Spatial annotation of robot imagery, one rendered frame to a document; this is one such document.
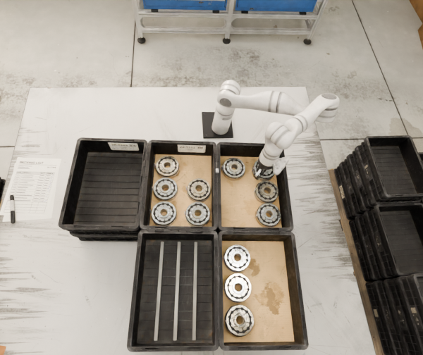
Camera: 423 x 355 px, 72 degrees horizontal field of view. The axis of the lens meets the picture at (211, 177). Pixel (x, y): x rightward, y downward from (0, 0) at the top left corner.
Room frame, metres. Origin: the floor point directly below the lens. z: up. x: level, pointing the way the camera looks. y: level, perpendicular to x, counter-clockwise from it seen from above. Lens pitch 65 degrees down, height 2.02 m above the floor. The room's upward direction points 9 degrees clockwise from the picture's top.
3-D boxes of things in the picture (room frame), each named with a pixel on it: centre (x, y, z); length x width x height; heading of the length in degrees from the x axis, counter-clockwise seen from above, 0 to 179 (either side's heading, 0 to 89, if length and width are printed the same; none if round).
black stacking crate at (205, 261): (0.08, 0.06, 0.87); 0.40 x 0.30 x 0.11; 8
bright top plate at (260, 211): (0.42, -0.26, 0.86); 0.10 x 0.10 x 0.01
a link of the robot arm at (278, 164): (0.60, -0.23, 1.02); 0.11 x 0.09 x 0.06; 59
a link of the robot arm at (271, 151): (0.62, -0.21, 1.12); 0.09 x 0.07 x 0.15; 48
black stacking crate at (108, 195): (0.43, 0.42, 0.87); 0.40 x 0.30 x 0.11; 8
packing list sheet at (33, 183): (0.43, 0.84, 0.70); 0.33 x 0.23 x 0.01; 12
